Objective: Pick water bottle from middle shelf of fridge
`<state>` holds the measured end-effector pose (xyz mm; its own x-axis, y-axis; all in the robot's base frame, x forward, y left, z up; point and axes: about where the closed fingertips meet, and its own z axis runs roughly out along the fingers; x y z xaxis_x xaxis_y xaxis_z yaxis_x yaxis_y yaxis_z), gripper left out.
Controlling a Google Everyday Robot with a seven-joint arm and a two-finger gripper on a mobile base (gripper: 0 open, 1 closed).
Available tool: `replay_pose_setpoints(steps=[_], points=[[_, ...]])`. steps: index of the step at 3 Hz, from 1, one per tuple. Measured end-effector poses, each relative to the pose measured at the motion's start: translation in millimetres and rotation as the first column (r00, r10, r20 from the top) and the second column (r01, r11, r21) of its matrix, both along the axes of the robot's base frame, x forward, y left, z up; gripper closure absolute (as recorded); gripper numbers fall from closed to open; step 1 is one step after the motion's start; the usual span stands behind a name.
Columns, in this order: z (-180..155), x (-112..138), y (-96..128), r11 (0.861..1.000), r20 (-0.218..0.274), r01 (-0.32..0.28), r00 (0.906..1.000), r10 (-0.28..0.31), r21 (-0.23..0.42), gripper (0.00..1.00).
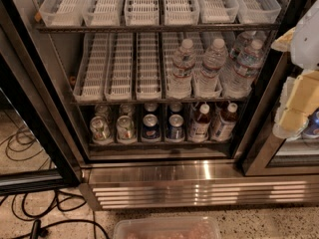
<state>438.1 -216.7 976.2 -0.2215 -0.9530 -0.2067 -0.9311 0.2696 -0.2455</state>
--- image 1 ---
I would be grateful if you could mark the middle shelf tray three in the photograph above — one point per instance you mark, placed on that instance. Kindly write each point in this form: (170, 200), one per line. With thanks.
(148, 80)

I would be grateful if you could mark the rear right blue soda can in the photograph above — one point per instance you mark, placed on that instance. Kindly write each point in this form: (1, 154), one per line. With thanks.
(174, 109)

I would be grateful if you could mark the shelf tray six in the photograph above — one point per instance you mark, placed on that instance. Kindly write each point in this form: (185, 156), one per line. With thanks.
(208, 39)
(258, 11)

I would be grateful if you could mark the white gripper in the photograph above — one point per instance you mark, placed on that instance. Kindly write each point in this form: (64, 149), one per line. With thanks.
(307, 45)

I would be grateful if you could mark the right tea bottle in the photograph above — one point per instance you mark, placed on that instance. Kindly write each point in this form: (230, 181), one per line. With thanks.
(225, 123)

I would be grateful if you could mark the rear left silver can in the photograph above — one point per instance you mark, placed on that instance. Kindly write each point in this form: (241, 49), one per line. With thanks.
(103, 111)

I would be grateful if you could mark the clear plastic container on floor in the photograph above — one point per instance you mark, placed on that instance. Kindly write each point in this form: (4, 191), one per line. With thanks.
(187, 227)

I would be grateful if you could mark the left tea bottle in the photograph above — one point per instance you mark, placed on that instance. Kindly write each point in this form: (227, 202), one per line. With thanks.
(199, 123)

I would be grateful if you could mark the middle shelf tray four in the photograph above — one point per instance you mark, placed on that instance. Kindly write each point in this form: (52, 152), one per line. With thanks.
(170, 42)

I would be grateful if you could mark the shelf tray two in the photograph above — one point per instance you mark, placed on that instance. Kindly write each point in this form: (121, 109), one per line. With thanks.
(120, 71)
(102, 12)

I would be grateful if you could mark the rear left blue soda can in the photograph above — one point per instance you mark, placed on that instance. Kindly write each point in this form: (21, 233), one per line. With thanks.
(151, 108)

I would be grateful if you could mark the silver can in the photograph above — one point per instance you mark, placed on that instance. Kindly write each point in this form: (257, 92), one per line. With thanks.
(100, 130)
(126, 132)
(127, 110)
(103, 111)

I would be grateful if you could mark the front left silver can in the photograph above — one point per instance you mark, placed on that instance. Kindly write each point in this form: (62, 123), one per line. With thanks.
(100, 130)

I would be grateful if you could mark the blue soda can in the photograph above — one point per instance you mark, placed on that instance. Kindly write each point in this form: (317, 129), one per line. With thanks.
(151, 108)
(174, 109)
(175, 131)
(151, 128)

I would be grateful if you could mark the front left blue soda can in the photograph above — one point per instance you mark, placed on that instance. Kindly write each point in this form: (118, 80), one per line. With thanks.
(151, 128)

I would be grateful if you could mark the tea bottle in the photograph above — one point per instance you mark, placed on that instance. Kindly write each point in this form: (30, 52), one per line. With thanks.
(199, 123)
(225, 123)

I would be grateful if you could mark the shelf tray one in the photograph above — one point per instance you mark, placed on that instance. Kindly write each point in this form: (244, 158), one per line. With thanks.
(89, 83)
(62, 13)

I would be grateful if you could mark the shelf tray three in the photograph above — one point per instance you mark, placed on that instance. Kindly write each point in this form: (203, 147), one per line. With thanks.
(142, 12)
(148, 80)

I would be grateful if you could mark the top shelf tray three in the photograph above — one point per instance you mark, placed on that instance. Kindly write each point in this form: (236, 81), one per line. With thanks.
(142, 12)

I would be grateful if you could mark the shelf tray four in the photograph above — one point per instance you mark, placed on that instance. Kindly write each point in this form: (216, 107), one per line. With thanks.
(170, 42)
(180, 12)

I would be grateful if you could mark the middle shelf tray six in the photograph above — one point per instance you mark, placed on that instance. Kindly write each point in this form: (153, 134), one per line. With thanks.
(208, 39)

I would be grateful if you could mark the middle shelf tray five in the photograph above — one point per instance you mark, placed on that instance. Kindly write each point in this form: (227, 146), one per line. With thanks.
(199, 49)

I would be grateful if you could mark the top shelf tray four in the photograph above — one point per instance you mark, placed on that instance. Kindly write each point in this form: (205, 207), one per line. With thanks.
(180, 12)

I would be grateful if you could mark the open fridge door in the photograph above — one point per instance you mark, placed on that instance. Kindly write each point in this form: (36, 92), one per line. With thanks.
(37, 98)

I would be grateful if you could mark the top shelf tray two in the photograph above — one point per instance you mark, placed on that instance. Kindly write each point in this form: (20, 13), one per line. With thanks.
(102, 12)

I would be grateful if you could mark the water bottle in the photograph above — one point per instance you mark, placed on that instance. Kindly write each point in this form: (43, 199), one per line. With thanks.
(183, 62)
(242, 41)
(213, 60)
(238, 75)

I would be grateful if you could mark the top shelf tray one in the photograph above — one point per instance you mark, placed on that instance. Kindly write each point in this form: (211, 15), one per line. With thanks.
(62, 13)

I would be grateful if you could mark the middle shelf tray one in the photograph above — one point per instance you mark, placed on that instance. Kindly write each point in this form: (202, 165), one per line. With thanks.
(89, 83)

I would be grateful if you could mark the middle shelf tray two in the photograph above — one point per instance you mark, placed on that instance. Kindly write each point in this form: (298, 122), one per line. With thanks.
(120, 71)

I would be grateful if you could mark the blue can behind glass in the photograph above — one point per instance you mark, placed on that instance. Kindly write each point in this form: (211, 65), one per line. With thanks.
(312, 129)

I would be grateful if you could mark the top shelf tray five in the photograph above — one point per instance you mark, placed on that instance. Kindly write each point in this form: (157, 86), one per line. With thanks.
(218, 11)

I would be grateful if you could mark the shelf tray five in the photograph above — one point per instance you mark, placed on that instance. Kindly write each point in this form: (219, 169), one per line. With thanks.
(218, 11)
(199, 49)

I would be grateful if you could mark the front right blue soda can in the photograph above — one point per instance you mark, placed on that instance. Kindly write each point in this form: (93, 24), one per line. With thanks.
(175, 131)

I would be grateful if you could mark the top shelf tray six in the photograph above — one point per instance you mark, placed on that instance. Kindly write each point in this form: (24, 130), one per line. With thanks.
(258, 11)

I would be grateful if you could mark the stainless steel fridge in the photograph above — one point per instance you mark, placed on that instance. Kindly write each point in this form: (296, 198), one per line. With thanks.
(177, 174)

